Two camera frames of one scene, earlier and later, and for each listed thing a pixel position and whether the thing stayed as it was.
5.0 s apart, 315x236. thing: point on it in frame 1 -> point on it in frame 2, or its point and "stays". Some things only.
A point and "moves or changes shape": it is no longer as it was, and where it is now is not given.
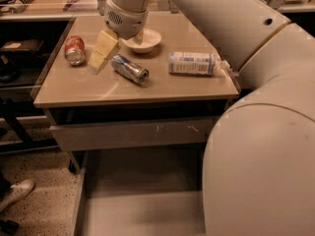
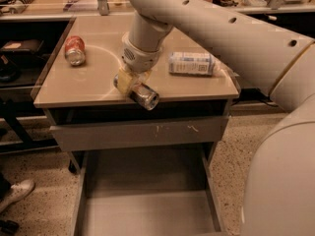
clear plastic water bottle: (197, 63) stays
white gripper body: (128, 23) -> (139, 59)
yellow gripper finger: (139, 37) -> (146, 76)
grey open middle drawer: (154, 191) stays
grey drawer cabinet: (161, 88) stays
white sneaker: (17, 192) stays
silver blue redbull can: (130, 70) moves or changes shape
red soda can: (75, 50) stays
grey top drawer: (133, 134) stays
